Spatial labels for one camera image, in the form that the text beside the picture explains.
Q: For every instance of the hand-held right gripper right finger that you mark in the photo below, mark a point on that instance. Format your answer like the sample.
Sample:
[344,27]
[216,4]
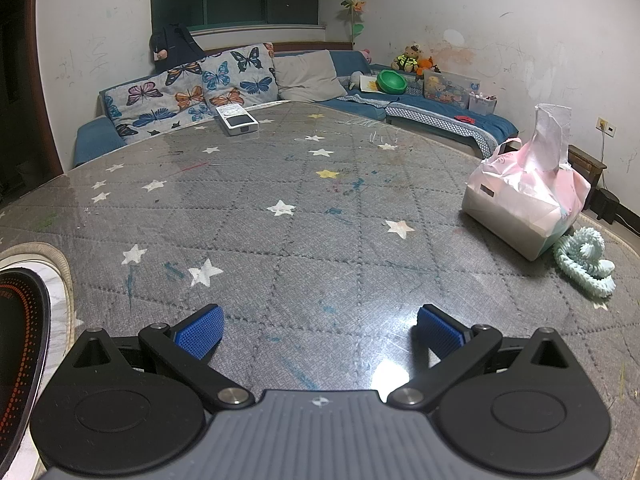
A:
[440,332]

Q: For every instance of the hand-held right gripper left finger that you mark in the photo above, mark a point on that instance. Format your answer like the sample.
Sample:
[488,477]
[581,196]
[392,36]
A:
[200,332]

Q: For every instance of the grey star-patterned desktop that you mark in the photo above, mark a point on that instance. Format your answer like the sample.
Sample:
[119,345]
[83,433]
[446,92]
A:
[320,240]

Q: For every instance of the pink white tissue pack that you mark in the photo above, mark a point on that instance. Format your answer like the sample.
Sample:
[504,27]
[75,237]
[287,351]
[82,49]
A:
[520,200]

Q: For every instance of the mint green jointed toy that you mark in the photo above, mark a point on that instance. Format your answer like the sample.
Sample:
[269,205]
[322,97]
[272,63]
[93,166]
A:
[582,260]

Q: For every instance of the round black induction cooktop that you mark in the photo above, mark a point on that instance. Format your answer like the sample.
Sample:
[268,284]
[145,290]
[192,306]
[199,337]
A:
[20,335]

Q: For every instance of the blue patterned cushion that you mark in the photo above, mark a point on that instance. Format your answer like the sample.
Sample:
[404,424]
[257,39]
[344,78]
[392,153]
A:
[440,122]

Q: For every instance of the small black stool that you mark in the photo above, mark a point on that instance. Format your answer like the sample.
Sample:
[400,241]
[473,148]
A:
[607,205]

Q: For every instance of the small red toy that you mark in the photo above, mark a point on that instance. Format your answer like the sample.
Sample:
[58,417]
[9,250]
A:
[465,119]

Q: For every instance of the white flat device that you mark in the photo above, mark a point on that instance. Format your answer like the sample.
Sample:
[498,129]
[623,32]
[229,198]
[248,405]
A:
[237,121]

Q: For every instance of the blue sofa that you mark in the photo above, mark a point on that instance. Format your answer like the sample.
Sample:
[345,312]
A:
[95,140]

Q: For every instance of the small wooden stool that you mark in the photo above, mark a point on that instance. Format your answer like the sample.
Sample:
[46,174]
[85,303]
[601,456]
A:
[587,162]

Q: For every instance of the small clear container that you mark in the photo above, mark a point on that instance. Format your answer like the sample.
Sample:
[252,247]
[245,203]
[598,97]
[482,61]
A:
[482,105]

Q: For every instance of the clear printed storage box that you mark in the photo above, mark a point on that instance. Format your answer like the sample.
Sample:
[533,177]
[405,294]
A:
[447,90]

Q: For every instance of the butterfly print pillow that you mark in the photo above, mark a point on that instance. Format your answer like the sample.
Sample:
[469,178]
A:
[190,90]

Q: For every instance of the green bowl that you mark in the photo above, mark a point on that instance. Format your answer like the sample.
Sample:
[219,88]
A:
[390,82]

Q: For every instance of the drawing paper sheet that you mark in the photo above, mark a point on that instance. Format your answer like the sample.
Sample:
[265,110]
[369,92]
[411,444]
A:
[369,85]

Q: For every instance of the white plush toy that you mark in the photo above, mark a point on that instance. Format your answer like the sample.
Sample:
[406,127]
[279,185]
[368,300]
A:
[355,81]

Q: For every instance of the orange plush toy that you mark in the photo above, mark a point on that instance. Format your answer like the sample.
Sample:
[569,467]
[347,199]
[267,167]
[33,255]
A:
[426,65]

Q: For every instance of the brown plush bear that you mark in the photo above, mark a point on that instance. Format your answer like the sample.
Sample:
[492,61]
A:
[407,59]

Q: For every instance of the grey pillow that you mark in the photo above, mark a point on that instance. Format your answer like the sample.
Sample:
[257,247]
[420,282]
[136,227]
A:
[307,77]

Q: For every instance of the pink plush toy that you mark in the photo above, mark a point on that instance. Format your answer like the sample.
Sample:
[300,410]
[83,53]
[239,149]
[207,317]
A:
[367,56]

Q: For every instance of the dark jacket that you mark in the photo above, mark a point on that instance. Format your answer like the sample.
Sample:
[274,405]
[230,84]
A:
[175,47]

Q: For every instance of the paper flower decoration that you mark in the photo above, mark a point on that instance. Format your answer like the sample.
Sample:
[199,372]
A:
[354,7]

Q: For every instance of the white wall socket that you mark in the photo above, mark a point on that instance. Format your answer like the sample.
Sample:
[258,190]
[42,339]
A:
[606,126]

